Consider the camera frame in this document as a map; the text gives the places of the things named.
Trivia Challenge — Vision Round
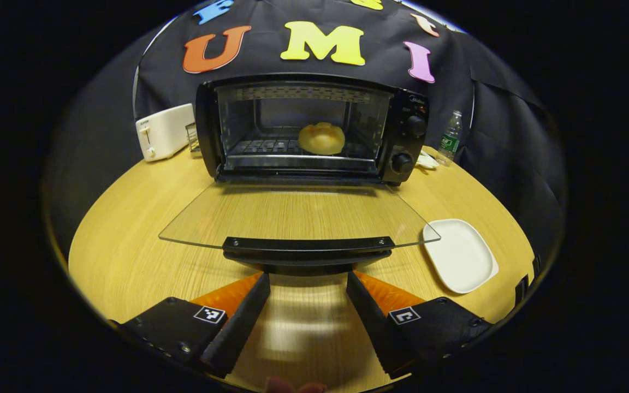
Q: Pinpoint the metal wire rack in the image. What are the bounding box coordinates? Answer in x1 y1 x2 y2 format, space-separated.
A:
185 122 201 153

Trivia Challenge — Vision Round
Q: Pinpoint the black electric oven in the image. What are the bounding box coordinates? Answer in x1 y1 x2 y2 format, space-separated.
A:
159 74 441 276

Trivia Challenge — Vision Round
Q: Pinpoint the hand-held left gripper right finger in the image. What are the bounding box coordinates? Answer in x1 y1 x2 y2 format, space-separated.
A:
346 270 492 380

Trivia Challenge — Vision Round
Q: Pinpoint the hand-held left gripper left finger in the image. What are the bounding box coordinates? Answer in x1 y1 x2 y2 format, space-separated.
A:
110 272 271 378

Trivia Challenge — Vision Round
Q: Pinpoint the white toaster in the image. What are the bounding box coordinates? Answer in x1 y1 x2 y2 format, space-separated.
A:
135 103 196 162

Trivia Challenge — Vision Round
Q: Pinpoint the clear plastic water bottle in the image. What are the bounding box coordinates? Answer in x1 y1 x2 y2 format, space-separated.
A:
436 111 463 166

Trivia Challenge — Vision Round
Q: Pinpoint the black backdrop cloth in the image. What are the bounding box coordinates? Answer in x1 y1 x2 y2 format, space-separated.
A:
44 0 566 263

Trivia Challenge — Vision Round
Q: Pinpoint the golden bread bun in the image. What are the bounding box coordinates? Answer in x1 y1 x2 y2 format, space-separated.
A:
298 122 346 156

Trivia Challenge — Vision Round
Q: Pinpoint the white square plate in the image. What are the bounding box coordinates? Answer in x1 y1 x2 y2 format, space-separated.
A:
423 219 500 294

